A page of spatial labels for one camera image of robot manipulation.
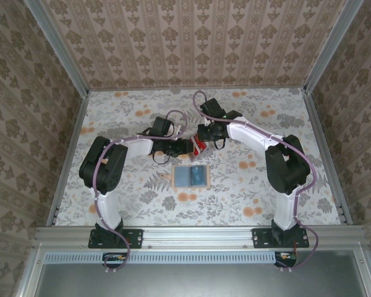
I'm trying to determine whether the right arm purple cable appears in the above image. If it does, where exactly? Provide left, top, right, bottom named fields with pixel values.
left=192, top=90, right=318, bottom=273

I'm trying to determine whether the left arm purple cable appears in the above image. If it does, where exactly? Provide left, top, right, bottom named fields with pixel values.
left=92, top=110, right=189, bottom=275

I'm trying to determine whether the aluminium frame post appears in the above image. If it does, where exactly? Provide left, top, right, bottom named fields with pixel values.
left=24, top=0, right=90, bottom=98
left=303, top=0, right=365, bottom=93

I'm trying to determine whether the beige leather card holder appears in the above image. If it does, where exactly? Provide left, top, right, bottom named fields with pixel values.
left=160, top=165, right=210, bottom=189

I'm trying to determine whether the black VIP card 88888844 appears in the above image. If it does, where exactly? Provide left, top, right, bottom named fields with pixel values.
left=190, top=166, right=207, bottom=186

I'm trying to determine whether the black connector box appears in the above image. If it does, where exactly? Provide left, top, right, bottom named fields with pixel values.
left=274, top=251, right=298, bottom=267
left=102, top=252, right=128, bottom=269

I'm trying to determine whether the grey metal panel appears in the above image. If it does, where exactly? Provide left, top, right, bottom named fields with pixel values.
left=33, top=251, right=369, bottom=297

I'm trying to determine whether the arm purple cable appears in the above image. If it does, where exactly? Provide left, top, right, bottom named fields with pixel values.
left=192, top=90, right=318, bottom=273
left=92, top=110, right=189, bottom=275

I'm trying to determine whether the aluminium table edge rail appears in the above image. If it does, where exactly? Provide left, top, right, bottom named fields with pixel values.
left=45, top=91, right=91, bottom=227
left=303, top=89, right=354, bottom=226
left=88, top=87, right=307, bottom=93

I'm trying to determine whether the red clear card box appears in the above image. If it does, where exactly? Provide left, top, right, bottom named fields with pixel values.
left=188, top=136, right=210, bottom=161

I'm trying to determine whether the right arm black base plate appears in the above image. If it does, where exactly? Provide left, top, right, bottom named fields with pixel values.
left=252, top=228, right=310, bottom=249

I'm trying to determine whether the wide aluminium mounting rail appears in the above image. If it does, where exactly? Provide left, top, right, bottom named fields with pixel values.
left=33, top=225, right=366, bottom=250

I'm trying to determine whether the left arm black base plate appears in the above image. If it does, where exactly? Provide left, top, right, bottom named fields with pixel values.
left=88, top=228, right=143, bottom=249

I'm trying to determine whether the grey slotted cable duct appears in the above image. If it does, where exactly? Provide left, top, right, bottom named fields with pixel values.
left=45, top=251, right=278, bottom=264

